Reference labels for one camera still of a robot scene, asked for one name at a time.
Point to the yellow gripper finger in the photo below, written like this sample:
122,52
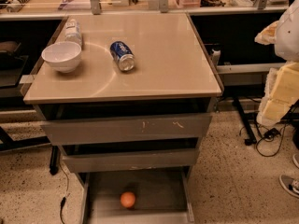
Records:
280,93
268,35

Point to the orange fruit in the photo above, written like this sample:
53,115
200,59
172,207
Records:
128,199

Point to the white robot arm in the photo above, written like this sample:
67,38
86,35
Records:
287,34

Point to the top grey drawer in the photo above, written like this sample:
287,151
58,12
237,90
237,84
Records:
125,129

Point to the grey drawer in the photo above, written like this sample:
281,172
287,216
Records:
161,198
131,160
125,129

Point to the middle grey drawer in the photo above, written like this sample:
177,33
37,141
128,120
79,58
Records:
131,160

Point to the grey drawer cabinet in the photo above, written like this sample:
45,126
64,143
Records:
172,75

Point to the bottom grey drawer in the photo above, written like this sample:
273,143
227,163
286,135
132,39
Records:
161,198

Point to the black desk leg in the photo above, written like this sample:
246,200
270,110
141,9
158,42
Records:
251,139

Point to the grey sneaker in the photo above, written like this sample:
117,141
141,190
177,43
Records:
290,185

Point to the blue soda can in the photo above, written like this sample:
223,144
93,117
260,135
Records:
122,56

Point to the clear plastic water bottle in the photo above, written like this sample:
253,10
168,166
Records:
72,32

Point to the white ceramic bowl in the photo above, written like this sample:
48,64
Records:
62,57

